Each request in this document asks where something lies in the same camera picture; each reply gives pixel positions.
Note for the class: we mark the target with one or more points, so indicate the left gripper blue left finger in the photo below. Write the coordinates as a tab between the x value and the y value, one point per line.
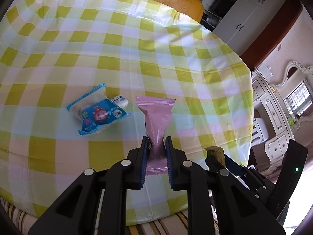
142	160

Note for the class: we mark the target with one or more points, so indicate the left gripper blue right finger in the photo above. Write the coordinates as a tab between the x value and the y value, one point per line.
171	161

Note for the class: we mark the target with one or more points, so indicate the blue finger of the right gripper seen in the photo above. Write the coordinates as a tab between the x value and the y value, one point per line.
233	167

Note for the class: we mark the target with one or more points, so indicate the pink candy packet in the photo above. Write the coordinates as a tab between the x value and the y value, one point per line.
158	115

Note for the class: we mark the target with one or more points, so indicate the blue cartoon snack packet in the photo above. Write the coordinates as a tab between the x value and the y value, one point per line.
96	111

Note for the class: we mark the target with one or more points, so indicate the small white slatted stool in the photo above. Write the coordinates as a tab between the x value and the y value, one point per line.
260	133

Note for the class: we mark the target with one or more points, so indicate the white ornate dressing table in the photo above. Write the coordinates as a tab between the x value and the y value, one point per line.
280	124

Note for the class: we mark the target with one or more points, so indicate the green checkered tablecloth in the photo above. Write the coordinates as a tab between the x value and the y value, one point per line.
54	51

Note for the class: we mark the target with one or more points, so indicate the white wardrobe cabinet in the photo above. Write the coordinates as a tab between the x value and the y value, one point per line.
239	22

